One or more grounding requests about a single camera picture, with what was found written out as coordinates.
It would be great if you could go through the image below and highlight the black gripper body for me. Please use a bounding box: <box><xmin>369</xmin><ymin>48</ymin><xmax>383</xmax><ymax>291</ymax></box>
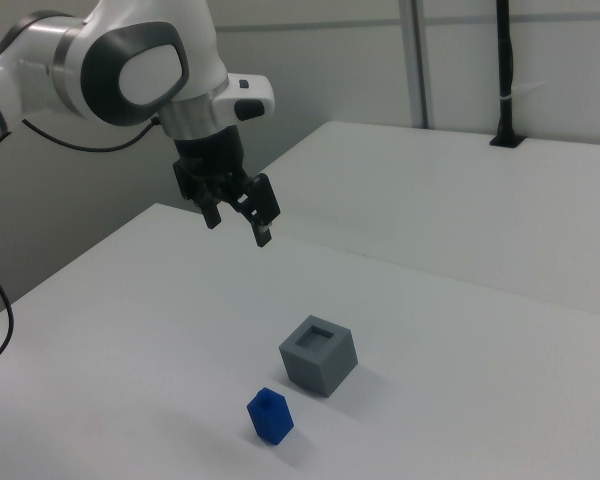
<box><xmin>172</xmin><ymin>126</ymin><xmax>257</xmax><ymax>207</ymax></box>

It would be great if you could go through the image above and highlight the blue block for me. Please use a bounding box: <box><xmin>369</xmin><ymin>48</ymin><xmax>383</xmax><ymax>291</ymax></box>
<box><xmin>246</xmin><ymin>386</ymin><xmax>296</xmax><ymax>446</ymax></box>

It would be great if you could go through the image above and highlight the grey hollow cuboid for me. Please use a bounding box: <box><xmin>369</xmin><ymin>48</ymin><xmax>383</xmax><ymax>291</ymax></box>
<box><xmin>278</xmin><ymin>313</ymin><xmax>359</xmax><ymax>399</ymax></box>

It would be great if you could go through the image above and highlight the black pole with base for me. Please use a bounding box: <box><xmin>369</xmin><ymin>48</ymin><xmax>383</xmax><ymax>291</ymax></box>
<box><xmin>489</xmin><ymin>0</ymin><xmax>527</xmax><ymax>149</ymax></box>

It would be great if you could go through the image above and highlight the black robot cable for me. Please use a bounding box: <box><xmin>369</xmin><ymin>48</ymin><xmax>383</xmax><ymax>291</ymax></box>
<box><xmin>0</xmin><ymin>115</ymin><xmax>162</xmax><ymax>372</ymax></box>

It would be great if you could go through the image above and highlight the grey metal partition post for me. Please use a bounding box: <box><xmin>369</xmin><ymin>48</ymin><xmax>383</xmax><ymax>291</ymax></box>
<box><xmin>398</xmin><ymin>0</ymin><xmax>437</xmax><ymax>129</ymax></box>

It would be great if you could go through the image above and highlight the white cable tie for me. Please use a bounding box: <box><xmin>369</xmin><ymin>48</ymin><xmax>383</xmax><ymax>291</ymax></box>
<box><xmin>498</xmin><ymin>81</ymin><xmax>549</xmax><ymax>102</ymax></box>

